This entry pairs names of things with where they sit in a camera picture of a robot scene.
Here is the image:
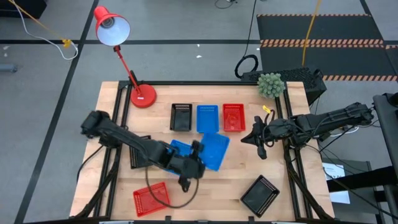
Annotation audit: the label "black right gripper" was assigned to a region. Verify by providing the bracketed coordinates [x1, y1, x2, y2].
[241, 116, 277, 160]

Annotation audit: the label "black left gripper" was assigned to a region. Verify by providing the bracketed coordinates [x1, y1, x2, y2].
[169, 140, 206, 193]

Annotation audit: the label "blue plastic basket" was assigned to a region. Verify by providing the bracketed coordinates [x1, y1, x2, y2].
[196, 105, 220, 134]
[161, 139, 195, 175]
[198, 133, 231, 172]

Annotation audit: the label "red plastic basket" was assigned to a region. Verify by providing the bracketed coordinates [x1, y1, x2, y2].
[222, 103, 246, 133]
[132, 181, 171, 218]

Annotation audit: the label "black plastic basket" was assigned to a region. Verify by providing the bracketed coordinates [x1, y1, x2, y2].
[240, 174, 280, 218]
[128, 134, 155, 170]
[169, 103, 193, 132]

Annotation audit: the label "green artificial plant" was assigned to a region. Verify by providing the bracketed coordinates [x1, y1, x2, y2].
[257, 72, 286, 100]

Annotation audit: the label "black computer case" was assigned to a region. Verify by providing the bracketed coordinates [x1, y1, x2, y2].
[241, 67, 328, 106]

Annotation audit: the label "red desk lamp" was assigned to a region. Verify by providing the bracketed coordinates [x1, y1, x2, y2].
[93, 6, 157, 109]

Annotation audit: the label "white paper sheet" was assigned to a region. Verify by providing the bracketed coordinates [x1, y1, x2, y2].
[323, 162, 351, 205]

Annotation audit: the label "black hazard-striped floor mat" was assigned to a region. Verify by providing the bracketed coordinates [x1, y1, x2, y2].
[256, 13, 398, 82]

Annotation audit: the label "black side desk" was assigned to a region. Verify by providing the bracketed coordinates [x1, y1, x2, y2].
[373, 92, 398, 175]

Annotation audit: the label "grey floor object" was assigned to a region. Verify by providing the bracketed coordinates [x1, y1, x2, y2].
[0, 63, 18, 73]

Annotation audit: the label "black box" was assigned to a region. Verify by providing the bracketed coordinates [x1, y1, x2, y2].
[0, 0, 48, 19]

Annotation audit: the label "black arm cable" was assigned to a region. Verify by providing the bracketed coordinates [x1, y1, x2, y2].
[144, 166, 200, 209]

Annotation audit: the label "black coiled floor cable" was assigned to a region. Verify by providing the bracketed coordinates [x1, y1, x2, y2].
[234, 0, 259, 80]

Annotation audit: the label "yellow floor cable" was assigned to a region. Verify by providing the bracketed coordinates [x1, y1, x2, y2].
[301, 0, 323, 68]

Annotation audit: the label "white floor cable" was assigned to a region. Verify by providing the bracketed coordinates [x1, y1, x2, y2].
[14, 0, 79, 61]

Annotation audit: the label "yellow cable with connector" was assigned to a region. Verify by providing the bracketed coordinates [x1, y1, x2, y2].
[8, 0, 73, 49]

